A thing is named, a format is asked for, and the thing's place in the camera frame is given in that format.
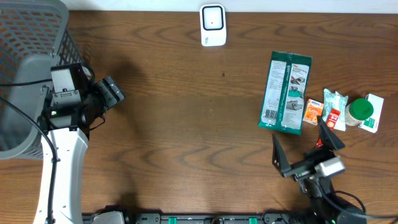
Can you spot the green white 3M package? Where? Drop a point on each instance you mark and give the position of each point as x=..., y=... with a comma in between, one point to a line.
x=284, y=96

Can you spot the white toothpaste box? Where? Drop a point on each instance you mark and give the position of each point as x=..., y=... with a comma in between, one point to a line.
x=372, y=123

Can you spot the green lid white jar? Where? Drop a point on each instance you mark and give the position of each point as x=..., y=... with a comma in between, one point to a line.
x=358, y=111

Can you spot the orange Kleenex tissue pack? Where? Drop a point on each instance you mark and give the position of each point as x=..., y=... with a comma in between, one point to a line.
x=313, y=110

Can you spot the red white sachet stick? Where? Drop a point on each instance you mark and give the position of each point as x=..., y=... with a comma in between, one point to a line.
x=331, y=123

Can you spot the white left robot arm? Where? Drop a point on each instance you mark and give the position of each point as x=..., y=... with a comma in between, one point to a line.
x=72, y=105

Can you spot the light green wipes packet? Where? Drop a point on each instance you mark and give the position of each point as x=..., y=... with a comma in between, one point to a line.
x=335, y=101

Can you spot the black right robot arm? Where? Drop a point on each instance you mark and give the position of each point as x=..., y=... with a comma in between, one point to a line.
x=326, y=205

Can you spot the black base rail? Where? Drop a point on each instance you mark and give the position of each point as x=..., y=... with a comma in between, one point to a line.
x=268, y=217

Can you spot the white barcode scanner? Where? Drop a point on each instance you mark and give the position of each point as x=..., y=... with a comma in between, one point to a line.
x=213, y=25

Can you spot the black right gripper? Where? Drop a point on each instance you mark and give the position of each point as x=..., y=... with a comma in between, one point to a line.
x=301, y=170

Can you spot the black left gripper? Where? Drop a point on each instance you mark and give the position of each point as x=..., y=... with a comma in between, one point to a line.
x=111, y=96

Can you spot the grey plastic mesh basket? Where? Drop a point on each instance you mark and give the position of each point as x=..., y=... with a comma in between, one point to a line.
x=34, y=38

